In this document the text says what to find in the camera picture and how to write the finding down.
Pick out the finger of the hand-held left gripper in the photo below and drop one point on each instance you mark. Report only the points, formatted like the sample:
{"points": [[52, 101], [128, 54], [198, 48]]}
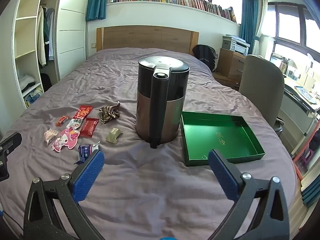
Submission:
{"points": [[11, 140]]}

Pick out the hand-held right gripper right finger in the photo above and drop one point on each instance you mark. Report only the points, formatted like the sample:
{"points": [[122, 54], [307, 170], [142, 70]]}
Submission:
{"points": [[222, 175]]}

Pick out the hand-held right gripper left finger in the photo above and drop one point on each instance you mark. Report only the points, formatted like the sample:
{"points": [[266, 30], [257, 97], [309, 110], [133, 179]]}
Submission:
{"points": [[88, 172]]}

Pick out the blue snack packet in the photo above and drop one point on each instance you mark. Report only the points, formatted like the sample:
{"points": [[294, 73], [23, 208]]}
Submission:
{"points": [[86, 151]]}

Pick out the pink striped candy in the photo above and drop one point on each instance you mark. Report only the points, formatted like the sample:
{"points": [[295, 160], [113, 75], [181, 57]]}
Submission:
{"points": [[50, 135]]}

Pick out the green box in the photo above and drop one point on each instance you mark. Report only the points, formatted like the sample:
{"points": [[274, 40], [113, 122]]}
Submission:
{"points": [[217, 135]]}

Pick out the pink character snack packet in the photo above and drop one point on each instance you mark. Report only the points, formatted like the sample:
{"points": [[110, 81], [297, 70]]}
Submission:
{"points": [[65, 137]]}

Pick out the olive green candy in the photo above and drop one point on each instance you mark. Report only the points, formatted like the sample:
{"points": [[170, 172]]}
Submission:
{"points": [[113, 135]]}

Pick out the dark red snack packet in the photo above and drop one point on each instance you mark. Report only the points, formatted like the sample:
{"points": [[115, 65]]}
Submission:
{"points": [[88, 127]]}

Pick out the small orange candy packet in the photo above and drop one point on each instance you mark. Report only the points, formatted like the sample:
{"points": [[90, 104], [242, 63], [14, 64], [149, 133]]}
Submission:
{"points": [[62, 120]]}

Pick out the red and white snack packet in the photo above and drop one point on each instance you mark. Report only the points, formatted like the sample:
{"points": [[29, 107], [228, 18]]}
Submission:
{"points": [[79, 116]]}

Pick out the brown snack packet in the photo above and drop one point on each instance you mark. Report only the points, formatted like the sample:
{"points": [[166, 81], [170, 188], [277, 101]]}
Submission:
{"points": [[108, 113]]}

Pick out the pile of mixed clothes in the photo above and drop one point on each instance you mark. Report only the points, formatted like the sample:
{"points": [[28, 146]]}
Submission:
{"points": [[32, 96]]}

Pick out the bed with purple sheet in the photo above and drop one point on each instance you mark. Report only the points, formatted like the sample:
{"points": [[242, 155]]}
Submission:
{"points": [[140, 192]]}

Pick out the folded white clothes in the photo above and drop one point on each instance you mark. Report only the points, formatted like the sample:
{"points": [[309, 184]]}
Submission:
{"points": [[26, 81]]}

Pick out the black bag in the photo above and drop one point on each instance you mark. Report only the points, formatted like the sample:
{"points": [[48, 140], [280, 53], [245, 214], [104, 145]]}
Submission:
{"points": [[45, 81]]}

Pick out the beige chair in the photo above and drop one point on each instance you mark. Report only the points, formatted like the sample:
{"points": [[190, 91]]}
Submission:
{"points": [[262, 87]]}

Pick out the white open shelf unit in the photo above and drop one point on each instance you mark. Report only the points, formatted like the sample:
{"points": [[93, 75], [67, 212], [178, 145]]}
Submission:
{"points": [[25, 42]]}

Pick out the white desk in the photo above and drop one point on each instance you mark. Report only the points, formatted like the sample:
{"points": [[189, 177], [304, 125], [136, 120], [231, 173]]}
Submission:
{"points": [[297, 97]]}

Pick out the white hanging jacket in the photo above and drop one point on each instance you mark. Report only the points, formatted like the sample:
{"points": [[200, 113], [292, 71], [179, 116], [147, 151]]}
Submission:
{"points": [[40, 35]]}

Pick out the wooden drawer cabinet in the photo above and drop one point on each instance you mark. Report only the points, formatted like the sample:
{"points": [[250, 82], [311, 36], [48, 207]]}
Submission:
{"points": [[228, 65]]}

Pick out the dark hanging jacket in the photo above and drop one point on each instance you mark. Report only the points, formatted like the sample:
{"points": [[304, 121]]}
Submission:
{"points": [[49, 25]]}

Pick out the black backpack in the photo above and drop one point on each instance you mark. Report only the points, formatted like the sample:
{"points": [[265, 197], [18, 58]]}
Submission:
{"points": [[205, 55]]}

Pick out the white wardrobe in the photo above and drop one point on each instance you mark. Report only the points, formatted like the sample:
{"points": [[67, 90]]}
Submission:
{"points": [[71, 30]]}

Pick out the white printer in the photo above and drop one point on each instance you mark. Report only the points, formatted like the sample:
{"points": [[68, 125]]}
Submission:
{"points": [[235, 43]]}

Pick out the wooden headboard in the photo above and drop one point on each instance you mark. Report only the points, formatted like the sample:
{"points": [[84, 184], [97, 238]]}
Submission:
{"points": [[147, 37]]}

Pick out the window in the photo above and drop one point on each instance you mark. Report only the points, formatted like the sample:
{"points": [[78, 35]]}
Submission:
{"points": [[287, 22]]}

